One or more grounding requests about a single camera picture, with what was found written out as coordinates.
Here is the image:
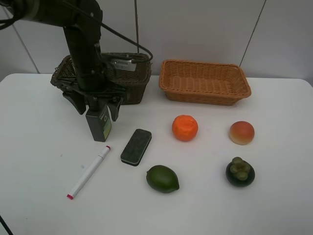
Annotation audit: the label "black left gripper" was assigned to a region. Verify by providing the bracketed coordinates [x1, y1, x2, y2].
[56, 78, 127, 121]

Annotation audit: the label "white marker red caps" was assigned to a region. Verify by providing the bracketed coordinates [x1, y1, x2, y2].
[67, 145, 111, 200]

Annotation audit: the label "green lime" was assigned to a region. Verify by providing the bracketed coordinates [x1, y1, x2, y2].
[146, 165, 179, 193]

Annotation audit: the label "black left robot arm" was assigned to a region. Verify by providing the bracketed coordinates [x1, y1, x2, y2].
[0, 0, 126, 121]

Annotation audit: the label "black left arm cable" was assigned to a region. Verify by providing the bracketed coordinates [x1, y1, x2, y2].
[61, 0, 154, 65]

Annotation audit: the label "dark brown wicker basket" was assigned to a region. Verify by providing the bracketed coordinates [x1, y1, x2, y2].
[50, 55, 151, 105]

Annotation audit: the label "black whiteboard eraser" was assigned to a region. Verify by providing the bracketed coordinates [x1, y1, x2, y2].
[120, 129, 152, 166]

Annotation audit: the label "orange wicker basket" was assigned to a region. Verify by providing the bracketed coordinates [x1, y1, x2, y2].
[159, 59, 251, 106]

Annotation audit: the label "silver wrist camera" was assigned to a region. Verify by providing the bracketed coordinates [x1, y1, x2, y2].
[110, 58, 136, 71]

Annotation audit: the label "orange tangerine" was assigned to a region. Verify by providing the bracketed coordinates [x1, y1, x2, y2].
[172, 115, 199, 141]

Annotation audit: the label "dark green square bottle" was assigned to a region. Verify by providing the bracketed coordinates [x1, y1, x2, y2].
[86, 100, 112, 142]

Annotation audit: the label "dark mangosteen green top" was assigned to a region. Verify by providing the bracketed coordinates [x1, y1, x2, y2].
[225, 157, 255, 187]

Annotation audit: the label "red yellow half peach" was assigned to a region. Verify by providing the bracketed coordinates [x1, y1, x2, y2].
[229, 121, 255, 145]

